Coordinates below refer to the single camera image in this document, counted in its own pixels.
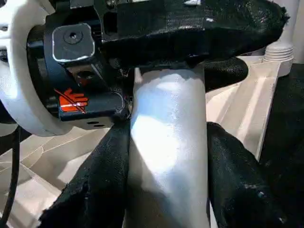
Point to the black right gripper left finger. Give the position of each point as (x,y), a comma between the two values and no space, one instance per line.
(95,178)

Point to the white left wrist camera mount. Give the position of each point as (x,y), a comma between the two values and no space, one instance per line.
(16,83)

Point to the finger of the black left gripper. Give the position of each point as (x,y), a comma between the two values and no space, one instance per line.
(202,31)
(225,73)

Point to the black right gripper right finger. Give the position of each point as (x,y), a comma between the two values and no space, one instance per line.
(237,185)

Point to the white plastic table top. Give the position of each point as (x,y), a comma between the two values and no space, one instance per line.
(249,107)

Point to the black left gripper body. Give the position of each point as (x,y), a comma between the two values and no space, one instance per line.
(78,78)

